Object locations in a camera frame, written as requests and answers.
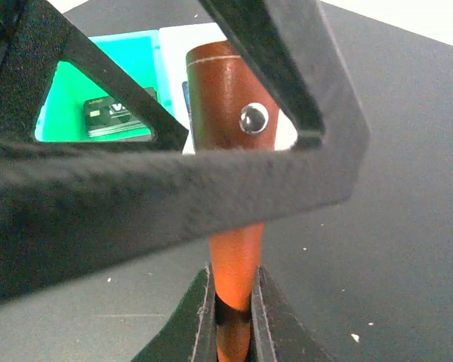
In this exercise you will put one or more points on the blue VIP card front stack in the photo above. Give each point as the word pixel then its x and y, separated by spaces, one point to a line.
pixel 186 96

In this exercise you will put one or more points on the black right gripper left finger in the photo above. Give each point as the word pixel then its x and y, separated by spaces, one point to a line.
pixel 190 332

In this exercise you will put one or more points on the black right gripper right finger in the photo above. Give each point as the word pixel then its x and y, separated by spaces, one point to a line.
pixel 277 334

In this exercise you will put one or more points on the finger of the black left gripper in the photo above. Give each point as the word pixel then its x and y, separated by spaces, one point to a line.
pixel 70 209
pixel 79 86

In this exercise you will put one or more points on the black VIP card stack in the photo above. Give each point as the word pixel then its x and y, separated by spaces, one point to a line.
pixel 109 119

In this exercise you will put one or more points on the green bin with black cards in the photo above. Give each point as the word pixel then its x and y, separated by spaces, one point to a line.
pixel 109 86

